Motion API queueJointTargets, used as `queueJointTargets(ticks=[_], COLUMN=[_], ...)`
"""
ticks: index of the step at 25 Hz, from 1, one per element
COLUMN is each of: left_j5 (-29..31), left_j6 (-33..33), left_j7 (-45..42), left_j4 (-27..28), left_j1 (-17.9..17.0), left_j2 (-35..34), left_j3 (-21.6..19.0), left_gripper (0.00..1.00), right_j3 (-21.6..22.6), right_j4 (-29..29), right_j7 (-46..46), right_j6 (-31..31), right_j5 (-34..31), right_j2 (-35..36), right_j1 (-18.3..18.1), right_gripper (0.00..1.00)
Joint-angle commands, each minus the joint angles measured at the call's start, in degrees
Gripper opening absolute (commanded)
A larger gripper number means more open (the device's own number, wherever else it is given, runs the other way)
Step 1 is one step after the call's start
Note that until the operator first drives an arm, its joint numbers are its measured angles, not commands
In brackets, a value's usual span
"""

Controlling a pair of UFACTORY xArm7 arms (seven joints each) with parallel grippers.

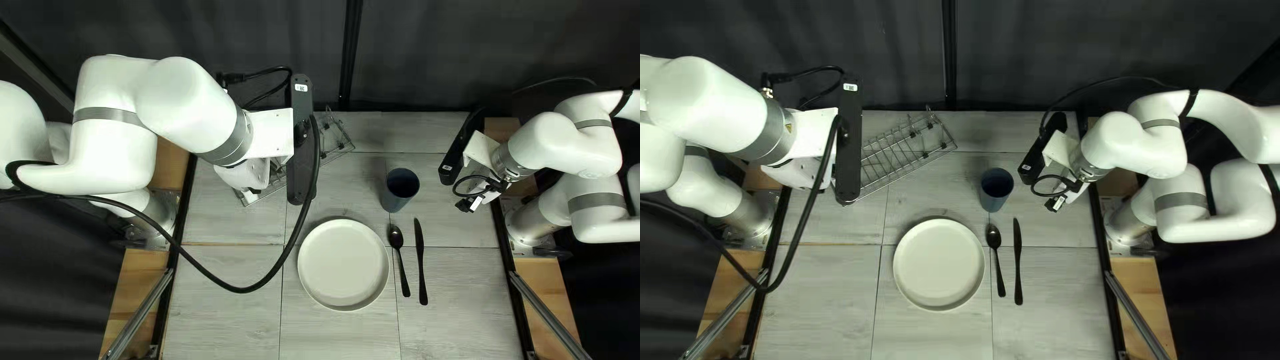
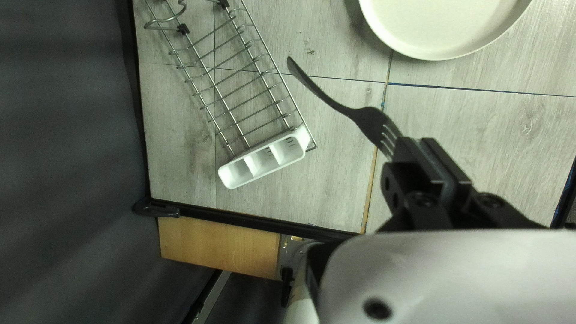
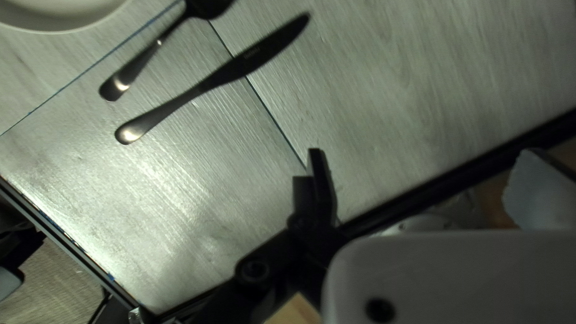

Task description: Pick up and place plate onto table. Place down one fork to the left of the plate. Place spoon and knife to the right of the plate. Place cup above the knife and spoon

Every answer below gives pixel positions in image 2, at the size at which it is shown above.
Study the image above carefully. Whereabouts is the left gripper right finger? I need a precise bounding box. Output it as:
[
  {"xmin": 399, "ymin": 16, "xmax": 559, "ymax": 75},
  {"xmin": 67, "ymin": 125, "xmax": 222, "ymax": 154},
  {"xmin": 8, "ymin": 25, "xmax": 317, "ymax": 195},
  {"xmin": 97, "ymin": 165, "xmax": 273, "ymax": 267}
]
[{"xmin": 421, "ymin": 137, "xmax": 547, "ymax": 230}]

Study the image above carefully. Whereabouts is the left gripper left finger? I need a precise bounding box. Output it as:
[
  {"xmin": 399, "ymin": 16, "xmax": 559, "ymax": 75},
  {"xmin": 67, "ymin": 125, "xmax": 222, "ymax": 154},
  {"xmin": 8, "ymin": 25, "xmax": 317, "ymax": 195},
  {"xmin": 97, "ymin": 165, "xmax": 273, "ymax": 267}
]
[{"xmin": 378, "ymin": 137, "xmax": 451, "ymax": 231}]

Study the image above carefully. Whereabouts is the black fork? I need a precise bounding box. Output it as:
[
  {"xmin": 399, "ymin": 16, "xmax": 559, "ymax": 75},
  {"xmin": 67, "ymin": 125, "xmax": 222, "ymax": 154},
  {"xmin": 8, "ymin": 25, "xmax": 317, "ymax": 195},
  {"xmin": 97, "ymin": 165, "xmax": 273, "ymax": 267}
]
[{"xmin": 286, "ymin": 56, "xmax": 403, "ymax": 160}]

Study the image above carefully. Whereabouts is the pale round plate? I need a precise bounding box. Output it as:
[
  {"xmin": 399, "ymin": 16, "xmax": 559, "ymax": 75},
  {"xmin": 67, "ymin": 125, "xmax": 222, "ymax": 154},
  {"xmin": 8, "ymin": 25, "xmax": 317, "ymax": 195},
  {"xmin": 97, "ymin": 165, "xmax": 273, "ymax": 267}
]
[{"xmin": 358, "ymin": 0, "xmax": 534, "ymax": 61}]

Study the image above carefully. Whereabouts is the white cutlery holder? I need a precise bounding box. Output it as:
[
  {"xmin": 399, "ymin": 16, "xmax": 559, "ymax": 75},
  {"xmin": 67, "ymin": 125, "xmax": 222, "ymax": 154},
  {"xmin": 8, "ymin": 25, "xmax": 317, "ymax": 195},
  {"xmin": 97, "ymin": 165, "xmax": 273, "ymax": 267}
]
[{"xmin": 217, "ymin": 125, "xmax": 312, "ymax": 190}]

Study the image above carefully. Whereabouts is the wire dish rack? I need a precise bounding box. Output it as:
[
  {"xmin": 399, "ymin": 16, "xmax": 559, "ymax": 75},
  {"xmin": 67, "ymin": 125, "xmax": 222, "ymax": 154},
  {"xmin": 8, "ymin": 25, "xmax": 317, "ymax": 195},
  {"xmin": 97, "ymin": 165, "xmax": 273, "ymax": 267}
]
[{"xmin": 143, "ymin": 0, "xmax": 318, "ymax": 156}]

